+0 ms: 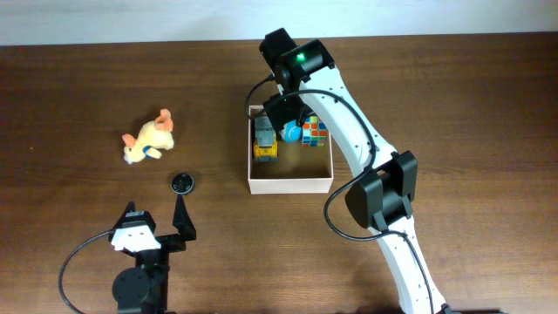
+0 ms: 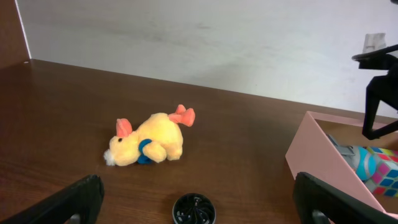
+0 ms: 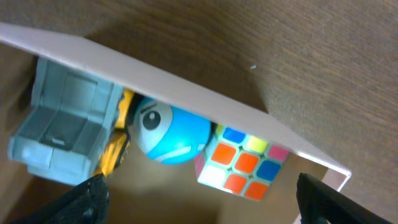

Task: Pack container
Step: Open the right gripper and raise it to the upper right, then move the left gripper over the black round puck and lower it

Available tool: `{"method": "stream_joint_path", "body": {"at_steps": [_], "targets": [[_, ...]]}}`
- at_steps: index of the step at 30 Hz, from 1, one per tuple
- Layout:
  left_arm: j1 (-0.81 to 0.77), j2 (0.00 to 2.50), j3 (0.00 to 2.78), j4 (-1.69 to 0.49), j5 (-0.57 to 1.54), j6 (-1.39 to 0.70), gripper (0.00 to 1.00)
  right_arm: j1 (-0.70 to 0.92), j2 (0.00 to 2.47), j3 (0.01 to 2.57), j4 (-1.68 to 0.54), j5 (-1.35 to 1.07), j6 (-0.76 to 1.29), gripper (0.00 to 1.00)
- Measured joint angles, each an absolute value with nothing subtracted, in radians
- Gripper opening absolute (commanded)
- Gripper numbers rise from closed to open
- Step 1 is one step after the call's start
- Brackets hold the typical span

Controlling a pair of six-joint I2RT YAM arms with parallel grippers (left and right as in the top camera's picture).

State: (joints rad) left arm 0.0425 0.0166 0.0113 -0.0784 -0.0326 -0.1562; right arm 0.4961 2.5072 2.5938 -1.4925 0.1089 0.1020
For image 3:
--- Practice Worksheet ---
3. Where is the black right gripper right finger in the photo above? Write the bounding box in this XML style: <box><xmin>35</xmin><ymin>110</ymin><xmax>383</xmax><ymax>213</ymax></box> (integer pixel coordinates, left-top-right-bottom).
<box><xmin>296</xmin><ymin>173</ymin><xmax>390</xmax><ymax>224</ymax></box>

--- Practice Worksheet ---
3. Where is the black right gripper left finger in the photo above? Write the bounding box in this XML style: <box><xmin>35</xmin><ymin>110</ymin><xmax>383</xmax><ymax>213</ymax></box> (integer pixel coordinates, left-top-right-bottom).
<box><xmin>13</xmin><ymin>174</ymin><xmax>109</xmax><ymax>224</ymax></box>

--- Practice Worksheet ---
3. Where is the pink cardboard box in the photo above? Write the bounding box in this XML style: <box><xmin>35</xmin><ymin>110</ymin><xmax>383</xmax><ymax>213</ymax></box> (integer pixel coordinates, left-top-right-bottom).
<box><xmin>1</xmin><ymin>23</ymin><xmax>351</xmax><ymax>223</ymax></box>

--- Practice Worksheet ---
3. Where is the yellow grey toy truck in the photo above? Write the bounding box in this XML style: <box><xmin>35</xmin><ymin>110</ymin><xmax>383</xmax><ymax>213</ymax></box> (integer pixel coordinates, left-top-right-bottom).
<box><xmin>7</xmin><ymin>57</ymin><xmax>134</xmax><ymax>185</ymax></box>

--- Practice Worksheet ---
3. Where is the colourful puzzle cube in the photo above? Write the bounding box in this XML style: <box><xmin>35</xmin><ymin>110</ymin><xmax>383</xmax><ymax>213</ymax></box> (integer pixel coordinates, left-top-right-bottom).
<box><xmin>194</xmin><ymin>124</ymin><xmax>289</xmax><ymax>201</ymax></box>

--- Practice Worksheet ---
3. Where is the blue white ball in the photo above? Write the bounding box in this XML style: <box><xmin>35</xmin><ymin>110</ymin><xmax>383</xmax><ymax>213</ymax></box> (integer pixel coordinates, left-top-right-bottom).
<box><xmin>132</xmin><ymin>97</ymin><xmax>211</xmax><ymax>165</ymax></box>

